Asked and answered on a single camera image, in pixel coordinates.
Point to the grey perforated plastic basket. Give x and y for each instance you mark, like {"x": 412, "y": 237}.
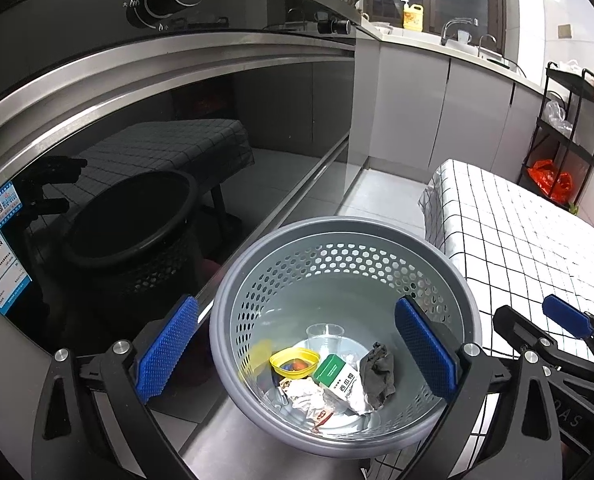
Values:
{"x": 277, "y": 280}

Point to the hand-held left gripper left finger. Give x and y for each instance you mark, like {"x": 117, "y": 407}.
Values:
{"x": 169, "y": 345}

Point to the white cup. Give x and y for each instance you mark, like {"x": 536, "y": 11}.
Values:
{"x": 462, "y": 36}

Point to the red plastic bag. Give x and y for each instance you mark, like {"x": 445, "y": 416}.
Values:
{"x": 549, "y": 180}

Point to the grey kitchen cabinet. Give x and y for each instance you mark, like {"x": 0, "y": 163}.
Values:
{"x": 452, "y": 110}

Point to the clear plastic cup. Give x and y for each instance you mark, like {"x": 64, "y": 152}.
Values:
{"x": 324, "y": 342}

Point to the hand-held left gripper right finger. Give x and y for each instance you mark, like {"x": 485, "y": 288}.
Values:
{"x": 424, "y": 350}

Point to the small chrome faucet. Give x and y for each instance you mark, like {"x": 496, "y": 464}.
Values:
{"x": 487, "y": 42}

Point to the wall outlet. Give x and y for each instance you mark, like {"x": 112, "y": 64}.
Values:
{"x": 564, "y": 30}

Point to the red white snack wrapper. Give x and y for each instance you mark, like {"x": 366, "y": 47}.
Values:
{"x": 322, "y": 416}

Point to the small black stove knob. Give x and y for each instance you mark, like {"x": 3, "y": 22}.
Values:
{"x": 340, "y": 25}
{"x": 323, "y": 26}

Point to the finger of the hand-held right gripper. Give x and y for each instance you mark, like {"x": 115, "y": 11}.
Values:
{"x": 569, "y": 316}
{"x": 522, "y": 327}

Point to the black shelf rack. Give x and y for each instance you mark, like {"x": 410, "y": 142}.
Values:
{"x": 577, "y": 150}

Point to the clear plastic bag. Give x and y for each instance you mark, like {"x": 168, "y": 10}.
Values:
{"x": 559, "y": 117}

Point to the yellow detergent bottle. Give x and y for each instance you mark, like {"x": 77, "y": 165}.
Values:
{"x": 412, "y": 16}

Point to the white black-grid tablecloth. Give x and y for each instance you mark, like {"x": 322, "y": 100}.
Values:
{"x": 502, "y": 240}

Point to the tall chrome faucet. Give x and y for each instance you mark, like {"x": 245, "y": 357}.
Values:
{"x": 449, "y": 27}

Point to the dark grey cloth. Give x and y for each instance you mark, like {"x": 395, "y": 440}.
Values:
{"x": 377, "y": 375}

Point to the white paper ball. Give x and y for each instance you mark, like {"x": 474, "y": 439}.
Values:
{"x": 307, "y": 397}

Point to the white red green carton box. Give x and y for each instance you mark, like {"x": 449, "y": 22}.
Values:
{"x": 334, "y": 372}

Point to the black glass stove cabinet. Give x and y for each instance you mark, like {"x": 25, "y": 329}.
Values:
{"x": 127, "y": 135}

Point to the blue foil wrapper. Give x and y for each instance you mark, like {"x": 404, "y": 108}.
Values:
{"x": 292, "y": 367}

